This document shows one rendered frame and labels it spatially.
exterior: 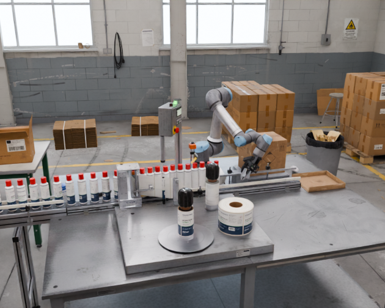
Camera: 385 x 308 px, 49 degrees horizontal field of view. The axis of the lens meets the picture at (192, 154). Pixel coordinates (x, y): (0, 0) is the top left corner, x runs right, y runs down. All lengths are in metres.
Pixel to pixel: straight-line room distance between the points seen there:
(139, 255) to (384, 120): 4.59
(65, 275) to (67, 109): 6.19
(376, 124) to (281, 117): 1.27
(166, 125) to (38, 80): 5.66
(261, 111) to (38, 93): 4.17
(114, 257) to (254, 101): 4.17
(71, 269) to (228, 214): 0.87
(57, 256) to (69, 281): 0.25
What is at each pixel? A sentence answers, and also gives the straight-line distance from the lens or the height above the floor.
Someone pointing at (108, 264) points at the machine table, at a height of 0.83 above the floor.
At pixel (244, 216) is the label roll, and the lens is 2.38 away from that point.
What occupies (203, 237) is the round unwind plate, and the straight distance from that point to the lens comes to 2.38.
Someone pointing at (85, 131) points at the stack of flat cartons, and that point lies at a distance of 6.66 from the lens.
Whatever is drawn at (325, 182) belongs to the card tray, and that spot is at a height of 0.83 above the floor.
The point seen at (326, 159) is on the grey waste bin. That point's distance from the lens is 5.16.
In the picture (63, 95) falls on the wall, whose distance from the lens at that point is 8.22.
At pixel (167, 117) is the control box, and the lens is 2.74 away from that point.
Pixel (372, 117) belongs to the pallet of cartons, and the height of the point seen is 0.67.
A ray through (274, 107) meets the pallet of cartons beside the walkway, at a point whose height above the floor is 0.69.
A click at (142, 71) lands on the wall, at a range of 8.06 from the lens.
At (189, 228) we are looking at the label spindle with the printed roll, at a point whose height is 0.96.
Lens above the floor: 2.11
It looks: 20 degrees down
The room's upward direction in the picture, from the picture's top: straight up
